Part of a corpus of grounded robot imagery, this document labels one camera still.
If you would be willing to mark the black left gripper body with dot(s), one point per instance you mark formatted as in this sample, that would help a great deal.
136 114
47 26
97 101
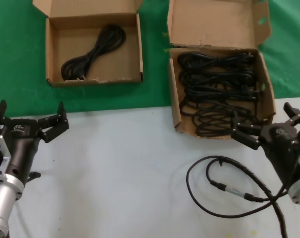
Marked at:
22 146

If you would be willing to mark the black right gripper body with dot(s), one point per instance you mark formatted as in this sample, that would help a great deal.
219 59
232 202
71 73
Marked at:
281 148

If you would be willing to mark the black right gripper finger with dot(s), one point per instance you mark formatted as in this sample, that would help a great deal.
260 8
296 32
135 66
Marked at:
246 136
294 116

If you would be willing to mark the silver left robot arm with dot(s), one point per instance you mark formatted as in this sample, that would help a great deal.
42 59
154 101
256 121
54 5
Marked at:
2 200

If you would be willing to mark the shallow brown cardboard box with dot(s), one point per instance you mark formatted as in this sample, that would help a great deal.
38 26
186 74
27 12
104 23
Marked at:
115 62

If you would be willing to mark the torn brown cardboard box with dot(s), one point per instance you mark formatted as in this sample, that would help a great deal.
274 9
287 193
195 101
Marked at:
212 22

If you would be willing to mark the small black knob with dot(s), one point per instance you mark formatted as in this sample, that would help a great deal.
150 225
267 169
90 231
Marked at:
34 175

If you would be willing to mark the green cloth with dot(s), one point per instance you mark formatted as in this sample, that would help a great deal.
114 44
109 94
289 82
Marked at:
16 49

